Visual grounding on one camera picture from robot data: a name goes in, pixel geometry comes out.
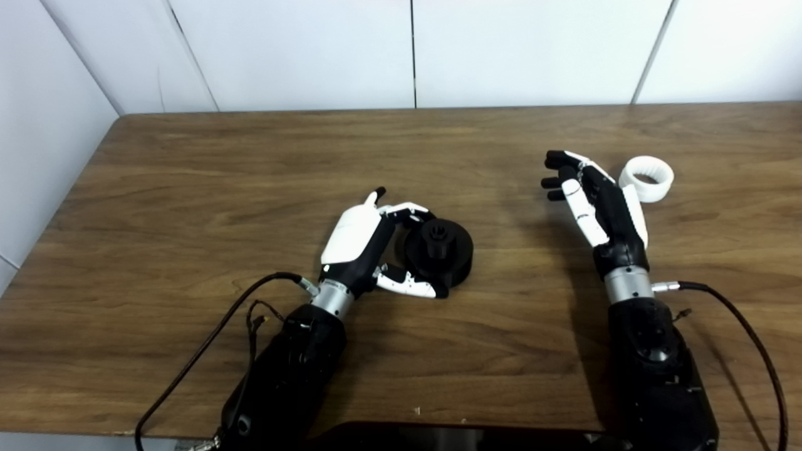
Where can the black glossy robot chest panel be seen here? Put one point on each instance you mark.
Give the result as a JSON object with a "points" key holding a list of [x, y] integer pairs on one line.
{"points": [[451, 440]]}

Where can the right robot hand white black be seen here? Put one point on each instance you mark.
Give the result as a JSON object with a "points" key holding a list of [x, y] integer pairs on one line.
{"points": [[617, 219]]}

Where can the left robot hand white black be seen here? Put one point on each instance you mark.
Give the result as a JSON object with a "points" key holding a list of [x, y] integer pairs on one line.
{"points": [[351, 235]]}

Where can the round black plastic part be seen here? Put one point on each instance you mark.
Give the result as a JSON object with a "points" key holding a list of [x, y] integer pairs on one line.
{"points": [[451, 254]]}

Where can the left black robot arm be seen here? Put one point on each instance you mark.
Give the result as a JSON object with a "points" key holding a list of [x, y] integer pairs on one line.
{"points": [[288, 376]]}

